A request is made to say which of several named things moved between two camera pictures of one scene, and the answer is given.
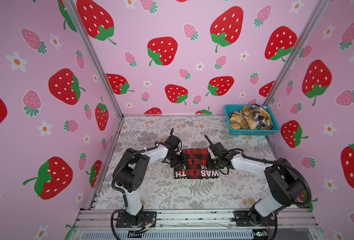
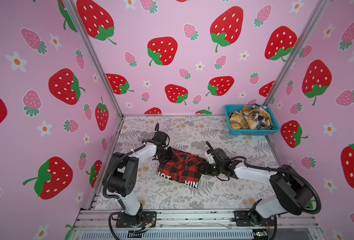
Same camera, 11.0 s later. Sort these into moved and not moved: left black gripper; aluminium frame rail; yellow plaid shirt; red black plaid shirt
Moved: red black plaid shirt; left black gripper
Not moved: aluminium frame rail; yellow plaid shirt
